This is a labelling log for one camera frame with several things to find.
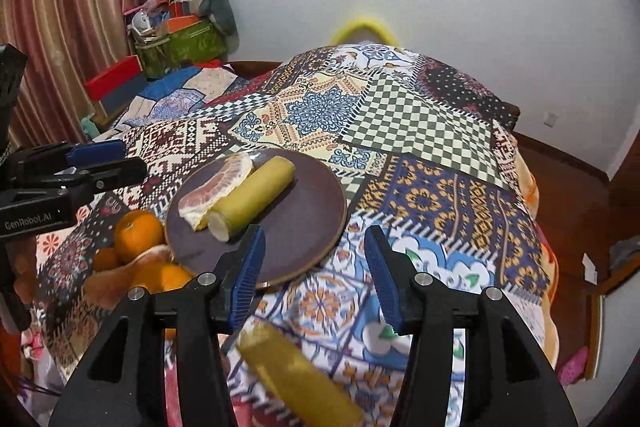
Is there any red flat box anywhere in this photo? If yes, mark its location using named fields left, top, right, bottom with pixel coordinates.
left=84, top=56, right=146, bottom=100

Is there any large orange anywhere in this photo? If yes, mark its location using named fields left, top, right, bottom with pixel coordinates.
left=131, top=261, right=196, bottom=295
left=114, top=210, right=166, bottom=265

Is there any green patterned bag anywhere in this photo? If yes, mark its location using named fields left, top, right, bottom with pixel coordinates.
left=135, top=19, right=228, bottom=78

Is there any yellow-green sugarcane piece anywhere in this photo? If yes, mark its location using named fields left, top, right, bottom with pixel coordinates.
left=207, top=156, right=296, bottom=243
left=235, top=322, right=366, bottom=427

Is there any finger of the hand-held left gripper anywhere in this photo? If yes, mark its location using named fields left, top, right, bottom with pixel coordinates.
left=47, top=157, right=148, bottom=204
left=10, top=140, right=127, bottom=180

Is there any peeled pomelo segment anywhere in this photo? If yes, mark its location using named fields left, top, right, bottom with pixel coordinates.
left=178, top=152, right=256, bottom=230

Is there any striped red-gold curtain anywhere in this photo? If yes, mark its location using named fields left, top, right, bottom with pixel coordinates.
left=0, top=0, right=151, bottom=152

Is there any colourful patchwork blanket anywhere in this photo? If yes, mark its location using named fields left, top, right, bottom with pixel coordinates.
left=35, top=44, right=553, bottom=427

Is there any orange box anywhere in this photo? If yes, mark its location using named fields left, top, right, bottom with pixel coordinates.
left=160, top=14, right=201, bottom=35

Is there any yellow foam tube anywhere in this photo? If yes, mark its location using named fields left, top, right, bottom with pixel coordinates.
left=327, top=13, right=401, bottom=45

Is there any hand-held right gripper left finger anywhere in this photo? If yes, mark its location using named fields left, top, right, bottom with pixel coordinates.
left=59, top=224, right=267, bottom=427

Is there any pink slipper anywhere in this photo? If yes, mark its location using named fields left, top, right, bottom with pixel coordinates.
left=557, top=346, right=590, bottom=387

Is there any brown round plate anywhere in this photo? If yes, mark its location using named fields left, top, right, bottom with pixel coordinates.
left=164, top=148, right=348, bottom=292

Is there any pale patterned quilt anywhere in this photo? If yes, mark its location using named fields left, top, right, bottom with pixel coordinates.
left=122, top=66, right=242, bottom=128

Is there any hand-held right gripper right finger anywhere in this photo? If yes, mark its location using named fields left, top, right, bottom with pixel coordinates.
left=363, top=225, right=581, bottom=427

